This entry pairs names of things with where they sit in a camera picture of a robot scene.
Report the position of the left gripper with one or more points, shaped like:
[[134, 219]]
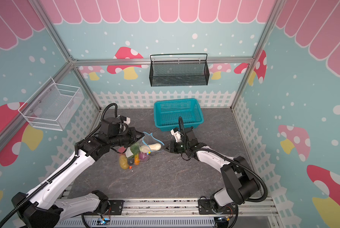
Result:
[[133, 132]]

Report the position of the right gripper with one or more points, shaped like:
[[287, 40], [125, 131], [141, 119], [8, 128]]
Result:
[[173, 146]]

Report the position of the red pepper toy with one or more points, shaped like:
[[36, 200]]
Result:
[[121, 150]]

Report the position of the green leafy vegetable toy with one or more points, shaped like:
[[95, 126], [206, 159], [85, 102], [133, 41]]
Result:
[[135, 148]]

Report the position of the clear zip top bag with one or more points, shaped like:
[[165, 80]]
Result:
[[147, 139]]

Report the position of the yellow potato toy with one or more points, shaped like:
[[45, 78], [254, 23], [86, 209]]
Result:
[[123, 162]]

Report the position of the white radish toy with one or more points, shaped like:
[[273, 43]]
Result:
[[147, 149]]

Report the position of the teal plastic basket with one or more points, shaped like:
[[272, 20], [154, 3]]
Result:
[[167, 113]]

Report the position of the purple onion toy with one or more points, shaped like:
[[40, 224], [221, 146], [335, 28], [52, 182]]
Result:
[[144, 156]]

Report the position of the orange carrot toy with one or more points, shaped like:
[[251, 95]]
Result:
[[136, 160]]

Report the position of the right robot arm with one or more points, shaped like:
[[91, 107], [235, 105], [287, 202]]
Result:
[[241, 183]]

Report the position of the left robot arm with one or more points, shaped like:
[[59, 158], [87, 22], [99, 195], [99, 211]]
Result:
[[41, 206]]

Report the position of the white wire wall basket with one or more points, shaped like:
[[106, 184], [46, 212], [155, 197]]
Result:
[[52, 106]]

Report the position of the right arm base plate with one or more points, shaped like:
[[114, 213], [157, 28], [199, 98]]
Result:
[[208, 207]]

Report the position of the black mesh wall basket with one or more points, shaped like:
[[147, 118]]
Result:
[[185, 69]]

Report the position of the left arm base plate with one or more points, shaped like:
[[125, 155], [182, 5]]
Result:
[[113, 206]]

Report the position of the aluminium front rail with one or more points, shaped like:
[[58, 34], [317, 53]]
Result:
[[181, 207]]

